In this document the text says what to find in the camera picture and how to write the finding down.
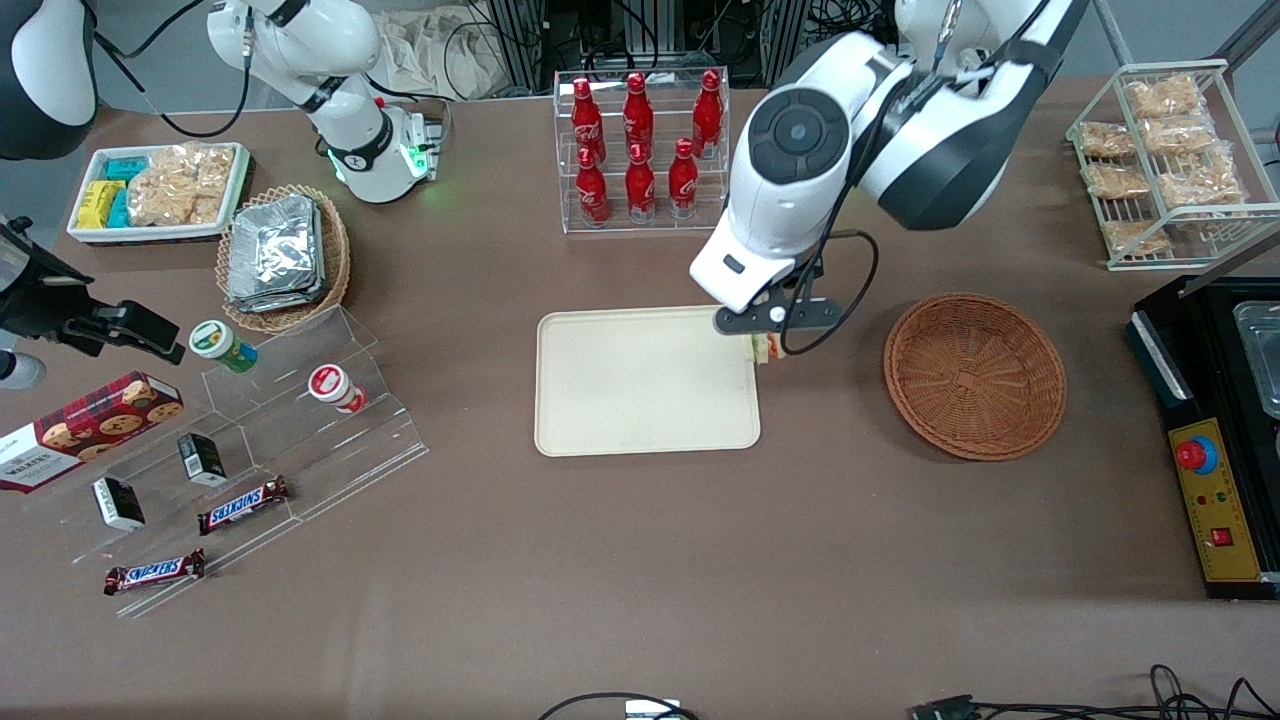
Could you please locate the clear acrylic stepped shelf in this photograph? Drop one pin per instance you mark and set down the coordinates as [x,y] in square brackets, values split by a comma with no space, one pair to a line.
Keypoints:
[300,450]

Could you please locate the clear bag of snacks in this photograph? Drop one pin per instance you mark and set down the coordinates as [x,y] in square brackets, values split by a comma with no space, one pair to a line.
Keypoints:
[1135,237]
[1200,185]
[1180,133]
[1115,180]
[1105,139]
[1162,97]

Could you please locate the Snickers chocolate bar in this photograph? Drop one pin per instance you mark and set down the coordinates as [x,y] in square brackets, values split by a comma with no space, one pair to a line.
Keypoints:
[153,572]
[243,505]

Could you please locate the steel container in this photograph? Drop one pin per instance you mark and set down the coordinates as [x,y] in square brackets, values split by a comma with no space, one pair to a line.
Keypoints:
[1262,355]

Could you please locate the silver foil pack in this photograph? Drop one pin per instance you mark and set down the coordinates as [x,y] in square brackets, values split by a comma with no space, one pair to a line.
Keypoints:
[280,303]
[272,245]

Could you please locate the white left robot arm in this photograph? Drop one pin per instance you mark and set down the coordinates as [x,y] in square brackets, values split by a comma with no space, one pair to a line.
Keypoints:
[800,200]

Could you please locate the black machine yellow control panel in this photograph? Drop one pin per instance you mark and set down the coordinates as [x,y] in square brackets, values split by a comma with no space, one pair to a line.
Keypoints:
[1220,520]

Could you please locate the red cola bottle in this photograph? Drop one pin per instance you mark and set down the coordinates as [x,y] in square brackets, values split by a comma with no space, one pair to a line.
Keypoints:
[683,182]
[708,115]
[583,120]
[592,190]
[640,187]
[637,115]

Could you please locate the clear acrylic bottle rack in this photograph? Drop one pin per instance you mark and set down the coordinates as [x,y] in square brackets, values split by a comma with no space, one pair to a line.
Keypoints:
[660,225]

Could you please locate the triangle sandwich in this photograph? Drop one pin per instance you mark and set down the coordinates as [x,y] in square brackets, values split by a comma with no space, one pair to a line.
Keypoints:
[765,350]

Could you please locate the red lid snack cup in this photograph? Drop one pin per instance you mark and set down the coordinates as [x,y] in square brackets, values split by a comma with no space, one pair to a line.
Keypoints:
[333,386]

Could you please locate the white rectangular snack tray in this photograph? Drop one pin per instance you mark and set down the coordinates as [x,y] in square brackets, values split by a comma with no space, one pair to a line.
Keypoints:
[85,235]

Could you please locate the teal snack pack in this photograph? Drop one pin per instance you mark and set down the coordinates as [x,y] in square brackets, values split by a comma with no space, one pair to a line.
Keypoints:
[119,210]
[126,168]

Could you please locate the round brown wicker basket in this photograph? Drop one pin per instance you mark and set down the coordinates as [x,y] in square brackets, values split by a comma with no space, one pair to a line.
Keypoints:
[975,380]

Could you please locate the beige plastic tray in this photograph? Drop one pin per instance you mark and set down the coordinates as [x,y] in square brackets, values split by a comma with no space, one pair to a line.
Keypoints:
[645,385]

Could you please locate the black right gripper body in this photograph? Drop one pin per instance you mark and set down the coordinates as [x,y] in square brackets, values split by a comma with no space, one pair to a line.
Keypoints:
[38,296]

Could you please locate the small black box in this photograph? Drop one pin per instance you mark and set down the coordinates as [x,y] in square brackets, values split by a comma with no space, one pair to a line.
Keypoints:
[119,504]
[203,459]

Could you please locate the yellow snack pack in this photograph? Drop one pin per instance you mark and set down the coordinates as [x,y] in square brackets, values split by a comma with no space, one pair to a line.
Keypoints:
[98,203]

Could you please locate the red tartan cookie box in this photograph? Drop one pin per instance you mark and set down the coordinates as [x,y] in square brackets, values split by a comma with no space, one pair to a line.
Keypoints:
[85,430]

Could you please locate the beige cloth bag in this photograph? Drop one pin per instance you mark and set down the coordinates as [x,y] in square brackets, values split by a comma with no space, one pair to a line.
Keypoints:
[440,50]

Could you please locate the oval wicker basket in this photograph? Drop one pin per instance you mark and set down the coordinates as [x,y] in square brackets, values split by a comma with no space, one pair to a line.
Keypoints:
[338,250]

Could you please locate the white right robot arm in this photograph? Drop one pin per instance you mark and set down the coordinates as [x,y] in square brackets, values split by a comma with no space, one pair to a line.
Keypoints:
[340,40]

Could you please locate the clear bag of crackers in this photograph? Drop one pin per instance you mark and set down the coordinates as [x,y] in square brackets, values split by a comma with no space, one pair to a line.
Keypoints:
[180,185]

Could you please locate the green lid snack cup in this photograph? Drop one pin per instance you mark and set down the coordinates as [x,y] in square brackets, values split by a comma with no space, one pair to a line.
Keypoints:
[220,343]

